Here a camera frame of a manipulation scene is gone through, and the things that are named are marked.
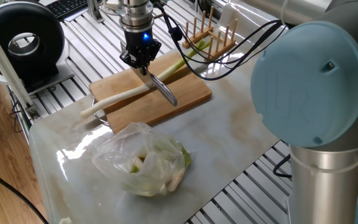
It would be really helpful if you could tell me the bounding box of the black floor cable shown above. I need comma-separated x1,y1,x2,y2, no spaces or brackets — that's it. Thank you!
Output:
0,158,49,224

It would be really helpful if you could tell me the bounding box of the wooden cutting board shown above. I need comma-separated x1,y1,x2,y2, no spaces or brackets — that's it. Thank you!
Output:
88,51,213,134

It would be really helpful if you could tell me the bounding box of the wooden peg rack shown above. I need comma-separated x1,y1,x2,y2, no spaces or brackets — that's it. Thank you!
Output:
181,6,239,62

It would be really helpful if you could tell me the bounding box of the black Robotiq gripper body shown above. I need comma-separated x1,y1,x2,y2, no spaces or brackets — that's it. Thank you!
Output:
124,27,156,57

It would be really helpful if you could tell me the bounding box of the black keyboard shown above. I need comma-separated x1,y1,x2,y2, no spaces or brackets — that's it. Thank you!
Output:
45,0,90,21

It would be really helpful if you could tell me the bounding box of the metal hanging loop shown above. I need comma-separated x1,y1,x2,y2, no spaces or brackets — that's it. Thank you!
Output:
91,96,110,127

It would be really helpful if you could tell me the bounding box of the grey fan base plate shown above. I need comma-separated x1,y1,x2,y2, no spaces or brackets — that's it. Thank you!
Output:
0,39,76,94

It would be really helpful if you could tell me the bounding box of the plastic bag of chopped scallions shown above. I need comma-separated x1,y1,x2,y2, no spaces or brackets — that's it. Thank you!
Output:
91,121,193,197

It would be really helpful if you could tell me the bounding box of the black looped base cable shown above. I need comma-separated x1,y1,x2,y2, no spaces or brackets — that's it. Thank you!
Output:
272,153,293,180

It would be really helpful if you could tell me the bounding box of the long aluminium frame bar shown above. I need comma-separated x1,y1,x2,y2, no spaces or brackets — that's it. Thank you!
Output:
0,12,42,121

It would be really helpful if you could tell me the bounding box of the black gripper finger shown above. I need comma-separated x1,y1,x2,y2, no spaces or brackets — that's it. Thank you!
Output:
119,48,145,75
141,37,163,75

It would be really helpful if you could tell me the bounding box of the long whole scallion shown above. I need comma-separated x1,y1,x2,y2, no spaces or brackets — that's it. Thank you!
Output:
80,39,211,119

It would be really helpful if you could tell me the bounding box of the steel cleaver knife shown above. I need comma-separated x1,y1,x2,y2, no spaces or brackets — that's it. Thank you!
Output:
119,40,178,108

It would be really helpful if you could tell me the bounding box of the short aluminium post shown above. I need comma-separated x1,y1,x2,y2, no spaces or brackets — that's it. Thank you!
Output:
86,0,104,23

